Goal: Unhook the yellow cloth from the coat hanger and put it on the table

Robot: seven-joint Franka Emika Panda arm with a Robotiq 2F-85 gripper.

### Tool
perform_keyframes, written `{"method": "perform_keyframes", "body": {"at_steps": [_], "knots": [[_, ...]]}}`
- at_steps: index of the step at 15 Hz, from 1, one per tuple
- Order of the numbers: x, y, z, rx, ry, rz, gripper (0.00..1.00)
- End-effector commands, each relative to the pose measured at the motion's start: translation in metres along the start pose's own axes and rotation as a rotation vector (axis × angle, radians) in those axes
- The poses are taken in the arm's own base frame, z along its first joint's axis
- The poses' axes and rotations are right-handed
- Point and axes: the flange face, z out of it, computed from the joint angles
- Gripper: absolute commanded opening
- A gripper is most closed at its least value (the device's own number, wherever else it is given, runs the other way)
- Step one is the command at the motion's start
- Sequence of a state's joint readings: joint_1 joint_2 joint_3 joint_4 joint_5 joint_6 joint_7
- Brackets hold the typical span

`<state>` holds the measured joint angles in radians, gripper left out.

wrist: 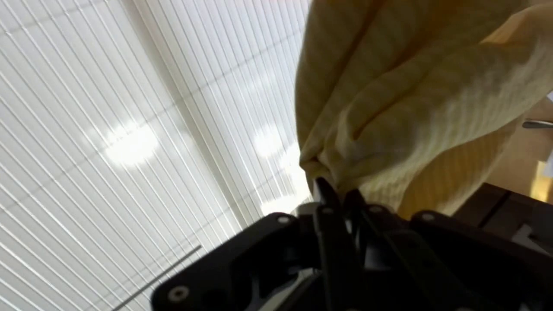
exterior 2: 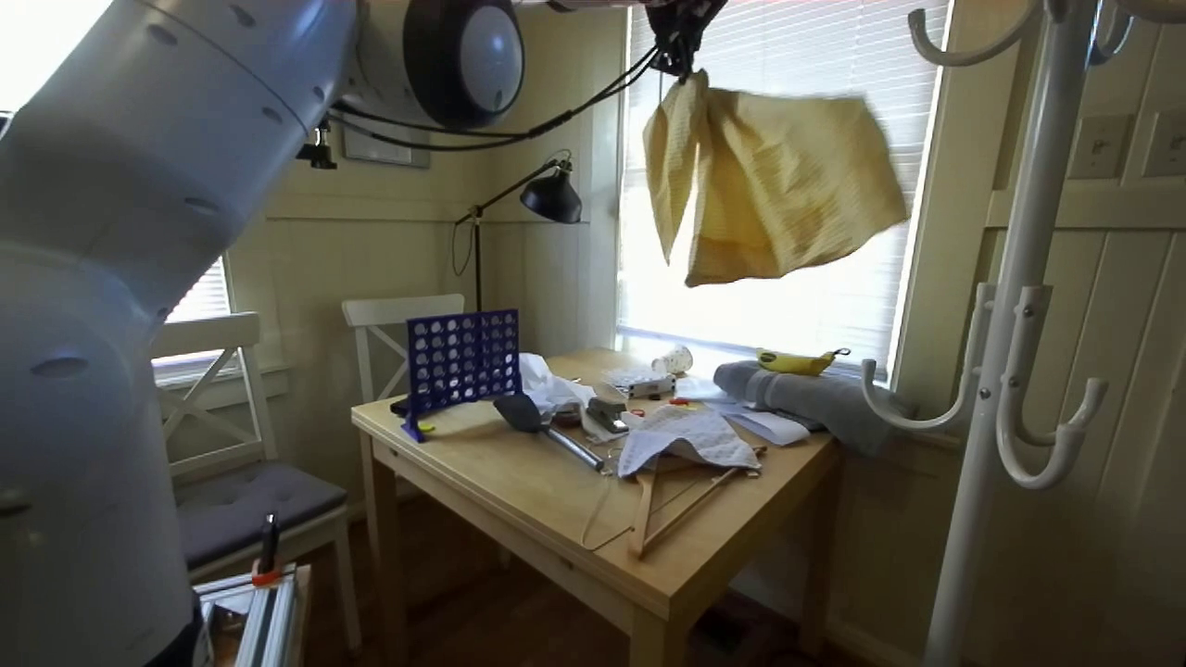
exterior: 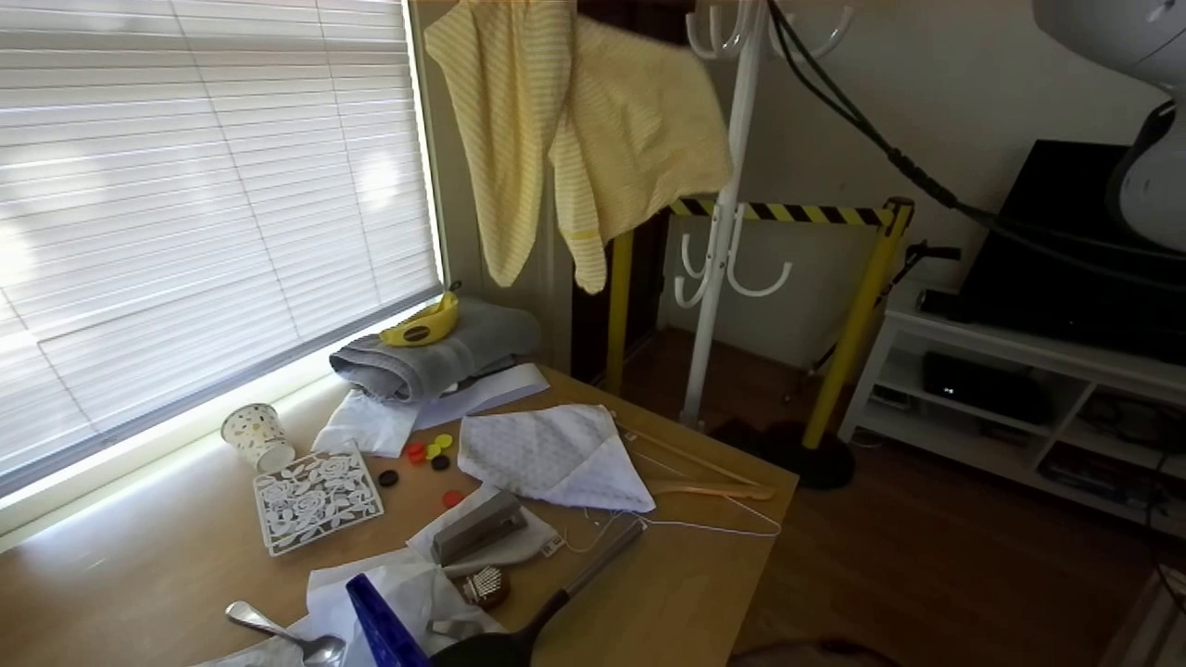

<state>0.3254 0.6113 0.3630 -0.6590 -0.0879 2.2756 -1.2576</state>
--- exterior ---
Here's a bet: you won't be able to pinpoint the yellow striped cloth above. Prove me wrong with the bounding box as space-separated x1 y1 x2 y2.
421 0 735 295

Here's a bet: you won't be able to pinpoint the white dotted cloth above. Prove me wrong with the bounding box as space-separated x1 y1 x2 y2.
454 401 661 517

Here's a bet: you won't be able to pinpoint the white coat stand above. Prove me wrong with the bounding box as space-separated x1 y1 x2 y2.
669 0 856 428

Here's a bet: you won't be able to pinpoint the wooden coat hanger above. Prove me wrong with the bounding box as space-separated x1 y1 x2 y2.
615 423 784 538

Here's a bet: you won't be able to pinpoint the white folded cloth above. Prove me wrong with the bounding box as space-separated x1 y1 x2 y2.
312 358 553 462

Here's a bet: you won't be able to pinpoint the plain white cloth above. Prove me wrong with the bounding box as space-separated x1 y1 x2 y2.
301 484 566 667

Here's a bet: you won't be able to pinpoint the folded grey towel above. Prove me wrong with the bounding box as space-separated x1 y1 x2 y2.
325 295 550 409

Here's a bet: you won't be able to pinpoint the yellow banana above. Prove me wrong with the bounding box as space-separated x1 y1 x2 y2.
379 289 463 350

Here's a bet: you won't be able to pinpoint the grey stapler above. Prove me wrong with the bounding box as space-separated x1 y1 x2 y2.
425 489 529 569

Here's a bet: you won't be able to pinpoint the black yellow barrier tape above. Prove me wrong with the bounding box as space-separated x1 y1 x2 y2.
669 194 918 232

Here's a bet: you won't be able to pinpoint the small round brown object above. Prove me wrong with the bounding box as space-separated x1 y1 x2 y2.
459 564 510 612

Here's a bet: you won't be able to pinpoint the patterned white cup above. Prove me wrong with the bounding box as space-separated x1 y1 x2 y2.
220 401 298 473

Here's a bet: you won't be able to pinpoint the black media box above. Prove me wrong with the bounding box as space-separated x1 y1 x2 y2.
918 349 1051 428

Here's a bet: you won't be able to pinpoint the white tv stand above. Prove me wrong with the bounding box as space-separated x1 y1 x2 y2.
836 307 1186 541

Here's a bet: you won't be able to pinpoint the large white window blinds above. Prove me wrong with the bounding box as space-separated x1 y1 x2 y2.
0 0 445 489

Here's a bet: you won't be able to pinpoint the metal spoon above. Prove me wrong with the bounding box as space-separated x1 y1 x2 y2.
223 595 347 667

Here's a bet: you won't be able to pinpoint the black television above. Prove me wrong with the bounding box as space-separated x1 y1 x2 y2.
955 137 1186 365

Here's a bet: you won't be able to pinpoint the light wooden table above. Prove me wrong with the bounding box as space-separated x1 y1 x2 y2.
0 362 803 667

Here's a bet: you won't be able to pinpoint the yellow barrier post black base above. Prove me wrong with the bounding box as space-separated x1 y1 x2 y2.
737 194 918 493
600 231 636 396

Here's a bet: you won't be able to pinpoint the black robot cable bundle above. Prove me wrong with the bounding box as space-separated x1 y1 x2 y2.
758 0 1186 299

